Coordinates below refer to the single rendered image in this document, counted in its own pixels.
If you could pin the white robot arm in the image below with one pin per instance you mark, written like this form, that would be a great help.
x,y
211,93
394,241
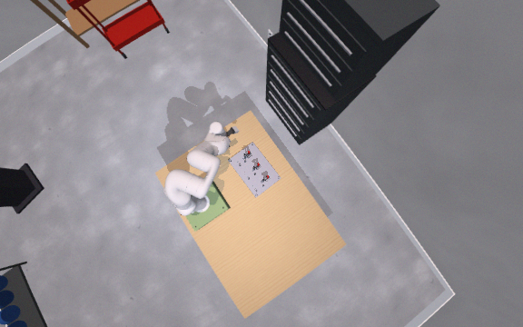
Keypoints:
x,y
202,157

